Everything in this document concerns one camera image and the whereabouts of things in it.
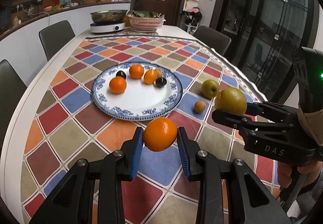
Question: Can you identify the large yellow pear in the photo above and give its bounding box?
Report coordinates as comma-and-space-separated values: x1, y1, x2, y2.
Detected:
215, 87, 247, 115

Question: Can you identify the small brown fruit hidden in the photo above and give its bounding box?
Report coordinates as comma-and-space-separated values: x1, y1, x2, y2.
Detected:
194, 100, 206, 114

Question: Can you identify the green apple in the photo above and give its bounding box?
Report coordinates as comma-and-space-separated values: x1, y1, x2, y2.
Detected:
201, 79, 219, 99

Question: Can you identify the large orange front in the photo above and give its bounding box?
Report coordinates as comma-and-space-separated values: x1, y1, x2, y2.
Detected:
143, 118, 177, 152

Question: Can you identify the dark plum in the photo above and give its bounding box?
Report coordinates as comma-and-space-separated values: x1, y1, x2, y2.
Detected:
155, 77, 167, 88
115, 71, 126, 80

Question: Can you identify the small brown round fruit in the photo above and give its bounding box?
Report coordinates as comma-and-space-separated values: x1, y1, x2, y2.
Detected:
154, 69, 163, 78

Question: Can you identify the small orange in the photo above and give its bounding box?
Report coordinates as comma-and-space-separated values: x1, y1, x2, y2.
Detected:
144, 70, 158, 85

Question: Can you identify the person right hand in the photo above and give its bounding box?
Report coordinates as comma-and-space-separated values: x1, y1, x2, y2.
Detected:
277, 159, 322, 188

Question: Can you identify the colourful checkered table mat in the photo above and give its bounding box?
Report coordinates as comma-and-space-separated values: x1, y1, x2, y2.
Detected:
21, 36, 279, 223

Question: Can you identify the grey chair right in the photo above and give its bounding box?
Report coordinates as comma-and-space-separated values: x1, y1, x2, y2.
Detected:
193, 26, 232, 56

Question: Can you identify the grey chair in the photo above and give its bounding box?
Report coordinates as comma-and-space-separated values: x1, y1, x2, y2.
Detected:
39, 20, 75, 61
0, 59, 27, 149
193, 26, 232, 56

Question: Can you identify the blue white porcelain plate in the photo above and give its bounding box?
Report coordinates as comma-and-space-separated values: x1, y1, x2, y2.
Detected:
91, 61, 183, 121

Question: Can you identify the glass sliding door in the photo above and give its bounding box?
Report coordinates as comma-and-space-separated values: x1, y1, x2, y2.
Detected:
209, 0, 319, 103

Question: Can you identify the stroller with pink item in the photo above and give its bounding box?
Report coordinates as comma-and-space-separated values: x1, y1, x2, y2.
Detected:
180, 7, 202, 34

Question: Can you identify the pink basket with greens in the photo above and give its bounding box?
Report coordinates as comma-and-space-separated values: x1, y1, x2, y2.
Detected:
126, 10, 165, 32

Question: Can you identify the grey chair near left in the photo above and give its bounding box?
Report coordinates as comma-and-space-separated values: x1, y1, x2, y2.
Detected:
0, 59, 27, 149

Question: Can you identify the steel pan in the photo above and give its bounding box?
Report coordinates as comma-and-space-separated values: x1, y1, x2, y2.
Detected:
90, 10, 128, 25

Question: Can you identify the white induction cooker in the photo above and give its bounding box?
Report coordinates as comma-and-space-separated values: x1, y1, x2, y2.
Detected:
90, 23, 125, 34

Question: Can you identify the grey chair far left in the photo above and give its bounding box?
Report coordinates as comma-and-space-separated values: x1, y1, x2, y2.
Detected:
39, 20, 75, 61

